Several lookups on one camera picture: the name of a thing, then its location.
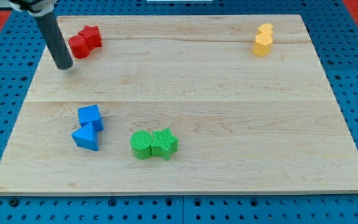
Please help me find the red star block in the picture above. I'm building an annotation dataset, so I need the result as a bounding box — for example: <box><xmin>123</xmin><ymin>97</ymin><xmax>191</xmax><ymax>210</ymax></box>
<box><xmin>78</xmin><ymin>26</ymin><xmax>103</xmax><ymax>50</ymax></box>

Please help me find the green star block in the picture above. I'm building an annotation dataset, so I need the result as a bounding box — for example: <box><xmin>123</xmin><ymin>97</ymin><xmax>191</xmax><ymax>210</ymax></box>
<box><xmin>150</xmin><ymin>128</ymin><xmax>178</xmax><ymax>161</ymax></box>

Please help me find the blue cube block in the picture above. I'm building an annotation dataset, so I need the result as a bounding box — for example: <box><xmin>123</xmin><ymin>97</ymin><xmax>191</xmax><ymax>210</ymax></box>
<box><xmin>78</xmin><ymin>105</ymin><xmax>104</xmax><ymax>131</ymax></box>

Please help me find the light wooden board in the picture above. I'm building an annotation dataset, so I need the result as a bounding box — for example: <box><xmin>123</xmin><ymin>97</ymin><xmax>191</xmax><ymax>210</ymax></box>
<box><xmin>0</xmin><ymin>14</ymin><xmax>358</xmax><ymax>196</ymax></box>

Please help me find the green cylinder block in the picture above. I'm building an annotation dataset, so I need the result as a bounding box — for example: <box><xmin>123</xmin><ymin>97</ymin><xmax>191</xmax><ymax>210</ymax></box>
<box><xmin>130</xmin><ymin>130</ymin><xmax>153</xmax><ymax>160</ymax></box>

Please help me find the blue triangle block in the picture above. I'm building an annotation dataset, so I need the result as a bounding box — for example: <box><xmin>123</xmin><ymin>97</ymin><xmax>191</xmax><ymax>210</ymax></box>
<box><xmin>71</xmin><ymin>123</ymin><xmax>99</xmax><ymax>151</ymax></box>

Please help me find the yellow hexagon block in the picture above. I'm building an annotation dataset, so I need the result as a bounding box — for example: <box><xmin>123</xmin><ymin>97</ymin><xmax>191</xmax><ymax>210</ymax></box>
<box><xmin>252</xmin><ymin>34</ymin><xmax>273</xmax><ymax>57</ymax></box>

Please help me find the red cylinder block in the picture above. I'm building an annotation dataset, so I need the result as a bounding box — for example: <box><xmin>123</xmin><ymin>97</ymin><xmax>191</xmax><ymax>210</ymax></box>
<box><xmin>68</xmin><ymin>35</ymin><xmax>90</xmax><ymax>59</ymax></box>

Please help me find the yellow heart block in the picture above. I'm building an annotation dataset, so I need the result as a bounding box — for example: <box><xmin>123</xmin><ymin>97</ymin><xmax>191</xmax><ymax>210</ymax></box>
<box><xmin>257</xmin><ymin>23</ymin><xmax>273</xmax><ymax>36</ymax></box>

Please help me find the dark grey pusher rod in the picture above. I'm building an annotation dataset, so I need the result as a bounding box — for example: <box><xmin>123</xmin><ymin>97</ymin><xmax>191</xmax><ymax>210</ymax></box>
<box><xmin>35</xmin><ymin>12</ymin><xmax>73</xmax><ymax>70</ymax></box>

